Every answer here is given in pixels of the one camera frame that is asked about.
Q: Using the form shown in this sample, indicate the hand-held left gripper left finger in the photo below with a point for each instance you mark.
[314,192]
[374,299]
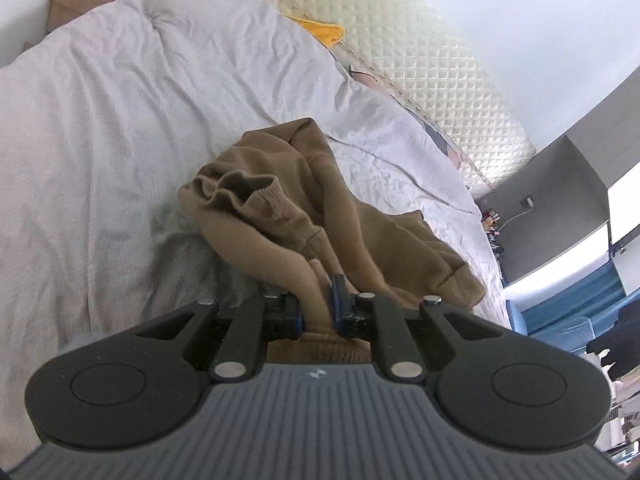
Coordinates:
[292,317]

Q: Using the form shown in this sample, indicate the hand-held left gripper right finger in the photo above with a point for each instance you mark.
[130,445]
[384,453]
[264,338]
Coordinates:
[340,305]

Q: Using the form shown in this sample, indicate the brown hoodie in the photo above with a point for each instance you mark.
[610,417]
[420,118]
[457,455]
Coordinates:
[280,220]

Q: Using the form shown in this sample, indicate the blue chair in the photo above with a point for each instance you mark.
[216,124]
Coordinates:
[560,332]

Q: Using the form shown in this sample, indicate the blue curtain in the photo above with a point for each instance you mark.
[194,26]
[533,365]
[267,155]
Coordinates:
[575,285]

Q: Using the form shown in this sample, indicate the cream quilted headboard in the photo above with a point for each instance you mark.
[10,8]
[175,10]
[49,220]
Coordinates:
[425,60]

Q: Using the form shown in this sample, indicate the light grey duvet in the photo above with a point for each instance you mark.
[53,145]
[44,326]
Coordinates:
[100,135]

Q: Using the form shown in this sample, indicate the yellow pillow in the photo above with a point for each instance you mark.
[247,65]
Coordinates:
[322,30]

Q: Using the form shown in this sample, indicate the dark cloth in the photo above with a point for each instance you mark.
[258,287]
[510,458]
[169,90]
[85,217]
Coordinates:
[622,340]

